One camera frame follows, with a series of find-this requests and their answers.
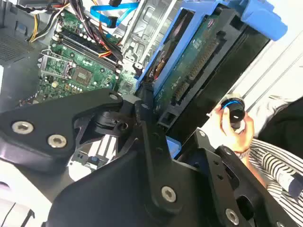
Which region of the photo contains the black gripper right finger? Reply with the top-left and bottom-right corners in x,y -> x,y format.
193,129 -> 300,227

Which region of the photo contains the hard disk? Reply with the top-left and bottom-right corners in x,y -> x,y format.
136,0 -> 288,159

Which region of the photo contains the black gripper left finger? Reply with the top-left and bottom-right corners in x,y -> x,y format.
0,84 -> 185,214

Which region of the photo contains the person's hand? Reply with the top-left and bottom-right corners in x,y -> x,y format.
208,105 -> 256,154

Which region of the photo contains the blue disk wire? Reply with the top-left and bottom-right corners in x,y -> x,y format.
89,1 -> 141,29

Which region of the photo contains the round black tool blue ring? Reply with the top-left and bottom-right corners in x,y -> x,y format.
220,93 -> 247,130

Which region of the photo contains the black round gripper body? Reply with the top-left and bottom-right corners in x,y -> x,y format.
46,150 -> 228,227

